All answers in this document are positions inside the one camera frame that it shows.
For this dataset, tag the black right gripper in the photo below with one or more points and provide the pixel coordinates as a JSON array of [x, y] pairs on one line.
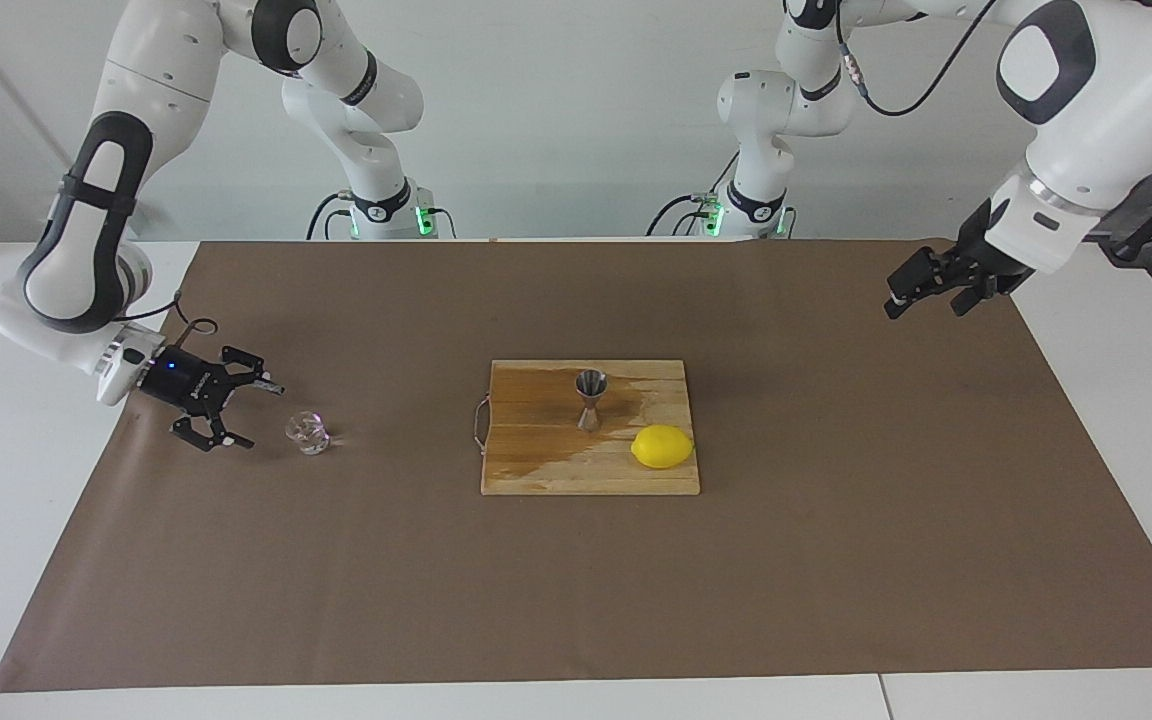
[[181, 380]]

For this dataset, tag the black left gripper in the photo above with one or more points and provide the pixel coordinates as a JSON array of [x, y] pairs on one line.
[[976, 262]]

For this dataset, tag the small clear glass cup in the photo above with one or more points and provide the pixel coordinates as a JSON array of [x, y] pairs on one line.
[[308, 432]]

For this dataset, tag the steel double jigger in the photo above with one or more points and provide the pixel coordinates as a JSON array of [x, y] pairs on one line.
[[591, 385]]

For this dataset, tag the yellow lemon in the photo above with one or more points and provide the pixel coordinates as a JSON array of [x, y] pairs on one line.
[[662, 447]]

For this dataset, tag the wooden cutting board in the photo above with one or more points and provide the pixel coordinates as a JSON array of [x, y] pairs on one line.
[[536, 460]]

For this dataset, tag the brown paper table mat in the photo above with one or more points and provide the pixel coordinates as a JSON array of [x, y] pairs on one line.
[[576, 580]]

